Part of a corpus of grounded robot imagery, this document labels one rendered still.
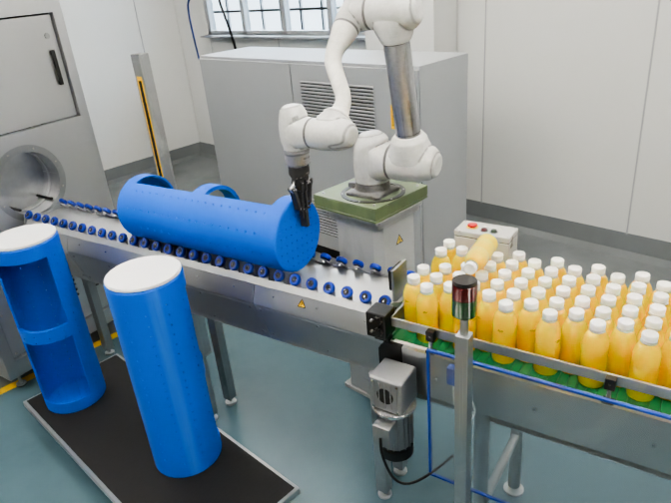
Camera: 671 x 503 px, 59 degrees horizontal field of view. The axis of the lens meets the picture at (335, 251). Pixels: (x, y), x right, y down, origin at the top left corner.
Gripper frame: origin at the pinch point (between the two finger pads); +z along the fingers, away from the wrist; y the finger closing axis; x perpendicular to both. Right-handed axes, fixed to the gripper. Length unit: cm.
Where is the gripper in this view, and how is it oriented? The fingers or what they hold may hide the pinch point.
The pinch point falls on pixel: (304, 217)
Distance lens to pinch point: 218.8
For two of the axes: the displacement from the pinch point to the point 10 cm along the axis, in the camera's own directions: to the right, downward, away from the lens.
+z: 0.9, 9.0, 4.3
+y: 5.4, -4.0, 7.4
